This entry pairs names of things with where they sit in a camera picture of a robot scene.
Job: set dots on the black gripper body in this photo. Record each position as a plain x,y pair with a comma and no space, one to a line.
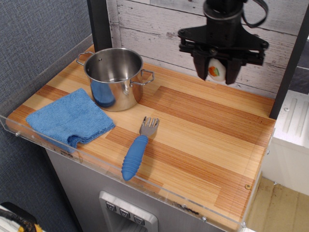
223,38

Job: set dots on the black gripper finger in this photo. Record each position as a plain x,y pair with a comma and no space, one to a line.
233,67
201,63

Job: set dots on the plush sushi roll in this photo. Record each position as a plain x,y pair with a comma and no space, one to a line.
216,70

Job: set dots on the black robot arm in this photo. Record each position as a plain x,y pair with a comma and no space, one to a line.
223,7

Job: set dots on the stainless steel pot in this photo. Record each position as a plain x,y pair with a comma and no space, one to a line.
116,76

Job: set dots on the white ridged counter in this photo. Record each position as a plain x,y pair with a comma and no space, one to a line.
287,158

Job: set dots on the blue folded cloth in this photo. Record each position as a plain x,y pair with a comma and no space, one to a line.
71,120

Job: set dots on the grey toy cabinet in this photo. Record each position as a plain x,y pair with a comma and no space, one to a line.
82,186

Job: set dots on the silver button panel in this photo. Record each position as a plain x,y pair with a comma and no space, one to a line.
121,216

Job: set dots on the black and yellow object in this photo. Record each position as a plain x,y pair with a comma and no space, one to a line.
16,219

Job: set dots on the blue handled fork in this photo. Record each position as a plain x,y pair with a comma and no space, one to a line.
133,158

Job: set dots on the black vertical post left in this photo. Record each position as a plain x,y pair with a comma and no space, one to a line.
99,21

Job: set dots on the clear acrylic guard rail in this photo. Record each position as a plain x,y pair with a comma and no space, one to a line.
205,156

